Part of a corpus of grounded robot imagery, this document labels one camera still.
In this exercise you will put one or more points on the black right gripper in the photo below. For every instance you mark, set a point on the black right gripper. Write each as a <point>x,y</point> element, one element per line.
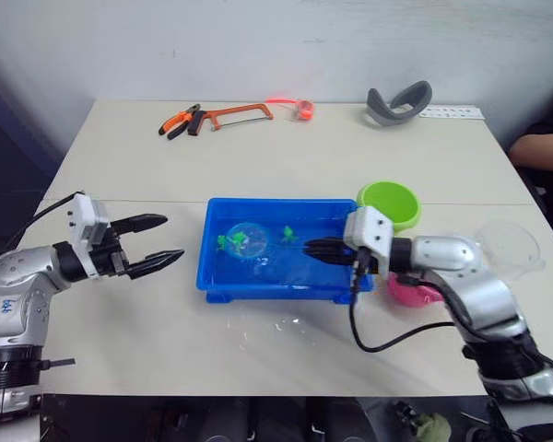
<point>366,264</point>

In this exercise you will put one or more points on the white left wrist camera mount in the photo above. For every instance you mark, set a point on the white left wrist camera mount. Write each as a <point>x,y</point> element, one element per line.
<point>80,216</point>

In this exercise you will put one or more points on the person's bare forearm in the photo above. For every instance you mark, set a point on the person's bare forearm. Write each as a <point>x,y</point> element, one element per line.
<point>539,149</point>

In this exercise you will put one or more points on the olive green cloth lump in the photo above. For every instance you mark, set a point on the olive green cloth lump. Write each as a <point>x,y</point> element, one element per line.
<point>432,426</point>

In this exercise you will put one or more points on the green toy fish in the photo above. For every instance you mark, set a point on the green toy fish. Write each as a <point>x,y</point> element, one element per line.
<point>288,234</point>
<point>221,242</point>
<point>238,239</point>

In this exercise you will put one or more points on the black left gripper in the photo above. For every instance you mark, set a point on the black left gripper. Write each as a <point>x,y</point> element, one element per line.
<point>108,258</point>

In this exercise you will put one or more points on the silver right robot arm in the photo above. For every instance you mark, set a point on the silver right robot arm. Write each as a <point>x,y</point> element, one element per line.
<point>447,253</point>

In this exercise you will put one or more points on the blue plastic tub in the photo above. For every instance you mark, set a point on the blue plastic tub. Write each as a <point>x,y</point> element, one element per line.
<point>239,276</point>

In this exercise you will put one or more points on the pink plastic bucket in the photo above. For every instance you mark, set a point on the pink plastic bucket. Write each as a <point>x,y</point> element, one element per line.
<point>410,297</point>

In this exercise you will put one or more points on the white flat strip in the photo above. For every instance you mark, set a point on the white flat strip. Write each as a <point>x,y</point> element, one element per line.
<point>451,112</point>

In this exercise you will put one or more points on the green plastic bucket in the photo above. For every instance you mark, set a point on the green plastic bucket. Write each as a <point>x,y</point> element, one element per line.
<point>391,202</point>

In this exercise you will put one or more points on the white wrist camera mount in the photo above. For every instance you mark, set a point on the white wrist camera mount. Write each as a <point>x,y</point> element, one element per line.
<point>373,230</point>
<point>80,216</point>

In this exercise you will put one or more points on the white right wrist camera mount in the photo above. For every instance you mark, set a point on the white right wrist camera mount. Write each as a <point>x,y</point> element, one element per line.
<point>373,230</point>

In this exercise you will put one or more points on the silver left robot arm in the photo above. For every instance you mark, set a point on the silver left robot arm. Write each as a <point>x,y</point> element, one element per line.
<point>23,271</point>

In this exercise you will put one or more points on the orange frame hacksaw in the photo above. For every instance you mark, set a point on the orange frame hacksaw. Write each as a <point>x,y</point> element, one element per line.
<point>232,112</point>

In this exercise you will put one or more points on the clear round fishing net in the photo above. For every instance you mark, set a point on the clear round fishing net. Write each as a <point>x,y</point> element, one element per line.
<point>253,248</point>

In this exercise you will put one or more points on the clear plastic cup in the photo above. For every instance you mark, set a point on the clear plastic cup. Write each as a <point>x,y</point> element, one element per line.
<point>511,248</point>

